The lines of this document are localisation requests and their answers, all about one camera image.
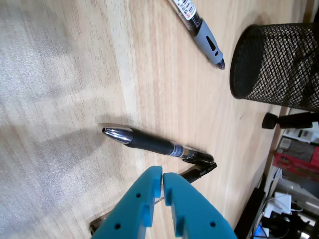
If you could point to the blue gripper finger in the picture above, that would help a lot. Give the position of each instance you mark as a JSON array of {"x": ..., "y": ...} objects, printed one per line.
[
  {"x": 194, "y": 211},
  {"x": 129, "y": 211}
]

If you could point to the clear pen with black clip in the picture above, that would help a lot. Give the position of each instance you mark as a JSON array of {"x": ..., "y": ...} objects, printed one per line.
[{"x": 199, "y": 171}]

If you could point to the black pen with chrome tip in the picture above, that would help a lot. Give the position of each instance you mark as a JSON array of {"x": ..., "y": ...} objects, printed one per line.
[{"x": 149, "y": 143}]

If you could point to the clear pen with grey grip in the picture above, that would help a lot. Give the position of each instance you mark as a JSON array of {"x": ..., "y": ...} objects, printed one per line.
[{"x": 207, "y": 39}]

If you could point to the black mesh pen holder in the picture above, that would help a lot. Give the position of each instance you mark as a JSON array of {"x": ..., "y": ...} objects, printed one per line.
[{"x": 274, "y": 62}]

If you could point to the white power adapter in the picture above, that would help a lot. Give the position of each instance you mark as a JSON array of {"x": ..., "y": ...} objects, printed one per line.
[{"x": 281, "y": 201}]

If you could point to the red box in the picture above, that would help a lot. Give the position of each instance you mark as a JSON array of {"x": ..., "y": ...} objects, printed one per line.
[{"x": 294, "y": 165}]

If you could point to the grey cardboard box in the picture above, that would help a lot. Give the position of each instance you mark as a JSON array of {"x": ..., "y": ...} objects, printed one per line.
[{"x": 296, "y": 150}]

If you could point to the white box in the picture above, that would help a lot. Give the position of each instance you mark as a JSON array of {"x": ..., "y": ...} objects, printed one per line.
[{"x": 299, "y": 134}]

